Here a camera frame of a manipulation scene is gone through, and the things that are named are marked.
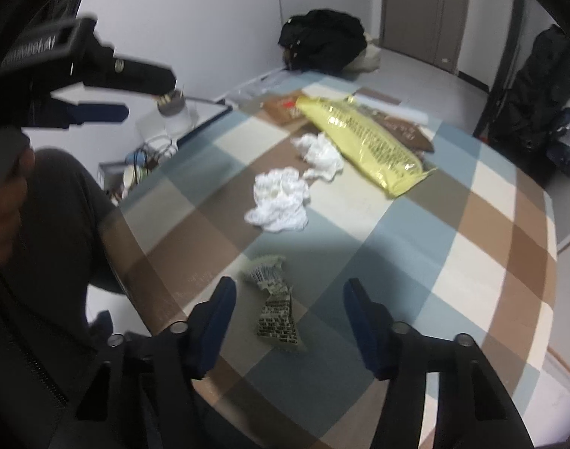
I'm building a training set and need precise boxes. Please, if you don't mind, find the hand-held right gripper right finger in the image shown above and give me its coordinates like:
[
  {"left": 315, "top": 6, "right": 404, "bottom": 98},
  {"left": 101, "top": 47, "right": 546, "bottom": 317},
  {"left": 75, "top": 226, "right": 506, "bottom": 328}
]
[{"left": 343, "top": 278, "right": 524, "bottom": 449}]

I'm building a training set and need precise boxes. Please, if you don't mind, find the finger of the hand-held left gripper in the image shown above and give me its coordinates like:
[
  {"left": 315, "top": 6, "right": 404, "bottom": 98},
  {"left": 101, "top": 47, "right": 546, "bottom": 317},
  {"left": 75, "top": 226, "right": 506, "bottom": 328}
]
[
  {"left": 95, "top": 47, "right": 177, "bottom": 97},
  {"left": 32, "top": 96, "right": 130, "bottom": 129}
]

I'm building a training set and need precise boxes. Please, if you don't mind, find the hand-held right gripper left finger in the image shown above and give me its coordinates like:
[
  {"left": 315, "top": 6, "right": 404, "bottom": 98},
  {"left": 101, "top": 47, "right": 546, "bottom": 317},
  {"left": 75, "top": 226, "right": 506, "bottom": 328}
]
[{"left": 51, "top": 276, "right": 239, "bottom": 449}]

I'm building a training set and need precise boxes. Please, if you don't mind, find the grey-green printed wrapper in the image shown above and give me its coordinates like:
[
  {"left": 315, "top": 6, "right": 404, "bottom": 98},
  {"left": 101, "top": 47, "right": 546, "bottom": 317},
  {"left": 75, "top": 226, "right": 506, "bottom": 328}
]
[{"left": 239, "top": 255, "right": 309, "bottom": 355}]

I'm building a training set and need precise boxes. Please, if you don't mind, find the large white tissue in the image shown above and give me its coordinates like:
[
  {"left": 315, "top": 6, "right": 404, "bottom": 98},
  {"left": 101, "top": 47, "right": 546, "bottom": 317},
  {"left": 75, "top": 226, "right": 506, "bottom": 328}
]
[{"left": 244, "top": 167, "right": 311, "bottom": 233}]

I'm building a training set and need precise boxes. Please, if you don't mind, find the gold packet with red heart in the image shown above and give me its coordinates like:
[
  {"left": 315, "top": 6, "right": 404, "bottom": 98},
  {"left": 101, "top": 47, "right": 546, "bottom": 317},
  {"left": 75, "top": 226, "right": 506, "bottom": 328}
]
[{"left": 259, "top": 94, "right": 309, "bottom": 126}]

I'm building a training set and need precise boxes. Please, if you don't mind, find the yellow plastic packet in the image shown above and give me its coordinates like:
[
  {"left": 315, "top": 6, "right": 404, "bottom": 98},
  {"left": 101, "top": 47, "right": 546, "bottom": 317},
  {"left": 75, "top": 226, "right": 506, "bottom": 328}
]
[{"left": 295, "top": 94, "right": 438, "bottom": 198}]

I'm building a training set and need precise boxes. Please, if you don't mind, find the small white tissue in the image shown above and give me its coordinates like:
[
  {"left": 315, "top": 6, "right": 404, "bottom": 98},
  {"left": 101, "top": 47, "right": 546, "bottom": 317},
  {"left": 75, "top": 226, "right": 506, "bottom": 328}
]
[{"left": 290, "top": 132, "right": 345, "bottom": 183}]

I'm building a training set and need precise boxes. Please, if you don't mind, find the person's left hand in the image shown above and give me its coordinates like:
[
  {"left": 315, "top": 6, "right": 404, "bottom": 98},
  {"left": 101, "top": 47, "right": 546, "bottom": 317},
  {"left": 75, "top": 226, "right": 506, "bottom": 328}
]
[{"left": 0, "top": 147, "right": 35, "bottom": 256}]

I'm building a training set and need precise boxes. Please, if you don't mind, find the white and navy box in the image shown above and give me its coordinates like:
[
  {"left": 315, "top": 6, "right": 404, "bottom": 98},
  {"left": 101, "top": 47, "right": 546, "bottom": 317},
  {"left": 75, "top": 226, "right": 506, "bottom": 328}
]
[{"left": 135, "top": 96, "right": 234, "bottom": 148}]

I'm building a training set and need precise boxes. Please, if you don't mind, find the white cup with wooden sticks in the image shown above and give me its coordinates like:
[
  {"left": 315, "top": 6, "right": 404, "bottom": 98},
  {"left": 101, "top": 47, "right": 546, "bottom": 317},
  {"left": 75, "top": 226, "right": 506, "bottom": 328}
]
[{"left": 156, "top": 89, "right": 194, "bottom": 137}]

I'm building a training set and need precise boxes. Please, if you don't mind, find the small grey box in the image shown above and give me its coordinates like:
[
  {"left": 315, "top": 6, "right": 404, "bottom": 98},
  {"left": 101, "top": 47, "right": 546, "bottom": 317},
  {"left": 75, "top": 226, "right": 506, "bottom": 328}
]
[{"left": 98, "top": 161, "right": 127, "bottom": 197}]

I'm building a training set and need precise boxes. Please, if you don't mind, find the checkered tablecloth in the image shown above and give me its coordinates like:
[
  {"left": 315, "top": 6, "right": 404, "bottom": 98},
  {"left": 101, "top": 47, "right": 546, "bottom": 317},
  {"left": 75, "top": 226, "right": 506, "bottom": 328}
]
[{"left": 98, "top": 75, "right": 559, "bottom": 449}]

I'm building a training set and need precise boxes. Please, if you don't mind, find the person's dark trouser leg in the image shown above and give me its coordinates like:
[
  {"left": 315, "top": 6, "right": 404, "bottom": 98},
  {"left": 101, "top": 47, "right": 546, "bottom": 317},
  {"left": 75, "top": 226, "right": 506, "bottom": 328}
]
[{"left": 13, "top": 147, "right": 127, "bottom": 295}]

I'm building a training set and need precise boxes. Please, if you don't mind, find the grey plastic parcel bag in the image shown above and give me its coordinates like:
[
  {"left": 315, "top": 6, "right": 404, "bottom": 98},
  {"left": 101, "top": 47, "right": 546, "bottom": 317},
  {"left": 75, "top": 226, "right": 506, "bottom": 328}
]
[{"left": 229, "top": 71, "right": 290, "bottom": 104}]

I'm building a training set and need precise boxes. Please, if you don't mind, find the black backpack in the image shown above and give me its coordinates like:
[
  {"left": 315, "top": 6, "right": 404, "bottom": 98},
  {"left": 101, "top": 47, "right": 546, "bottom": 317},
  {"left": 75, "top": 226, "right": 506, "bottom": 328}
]
[{"left": 278, "top": 8, "right": 369, "bottom": 74}]

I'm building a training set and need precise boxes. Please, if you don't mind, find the brown packet with white print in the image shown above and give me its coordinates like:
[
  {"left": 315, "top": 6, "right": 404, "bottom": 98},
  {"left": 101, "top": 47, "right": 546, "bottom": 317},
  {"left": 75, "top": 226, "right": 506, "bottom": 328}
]
[{"left": 369, "top": 112, "right": 435, "bottom": 154}]

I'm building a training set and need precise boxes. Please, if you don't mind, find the beige bag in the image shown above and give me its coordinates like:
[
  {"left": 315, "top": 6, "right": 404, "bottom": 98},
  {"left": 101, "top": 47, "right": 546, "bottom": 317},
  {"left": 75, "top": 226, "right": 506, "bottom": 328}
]
[{"left": 345, "top": 33, "right": 383, "bottom": 74}]

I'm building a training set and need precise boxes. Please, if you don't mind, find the large black bag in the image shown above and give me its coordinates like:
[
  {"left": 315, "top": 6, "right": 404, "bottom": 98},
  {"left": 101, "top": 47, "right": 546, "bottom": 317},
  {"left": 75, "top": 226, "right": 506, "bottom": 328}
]
[{"left": 488, "top": 25, "right": 570, "bottom": 178}]

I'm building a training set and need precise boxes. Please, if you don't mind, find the grey-brown door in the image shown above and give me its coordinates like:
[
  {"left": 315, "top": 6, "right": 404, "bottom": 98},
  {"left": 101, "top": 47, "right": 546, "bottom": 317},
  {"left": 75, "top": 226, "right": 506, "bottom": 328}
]
[{"left": 381, "top": 0, "right": 470, "bottom": 73}]

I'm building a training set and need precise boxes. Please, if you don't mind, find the black framed glass panel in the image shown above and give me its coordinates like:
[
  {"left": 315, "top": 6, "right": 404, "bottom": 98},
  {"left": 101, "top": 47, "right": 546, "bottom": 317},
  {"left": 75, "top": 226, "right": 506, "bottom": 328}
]
[{"left": 472, "top": 0, "right": 529, "bottom": 138}]

